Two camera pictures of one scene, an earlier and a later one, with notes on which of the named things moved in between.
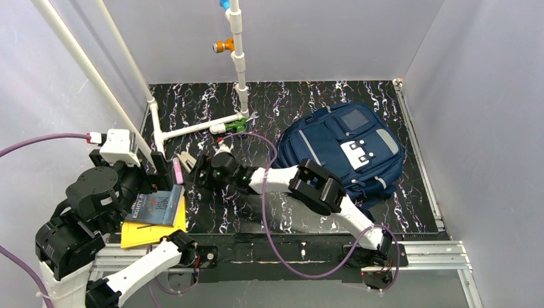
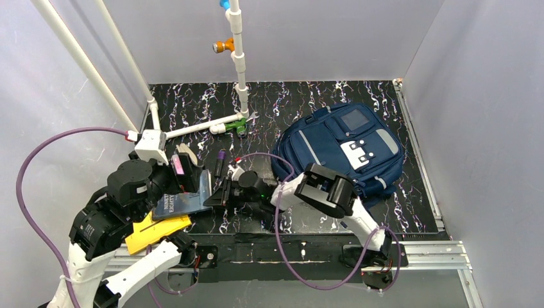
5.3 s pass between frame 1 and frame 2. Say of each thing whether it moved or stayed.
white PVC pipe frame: stayed
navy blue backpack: stayed
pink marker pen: stayed
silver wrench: stayed
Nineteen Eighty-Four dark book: moved
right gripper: moved
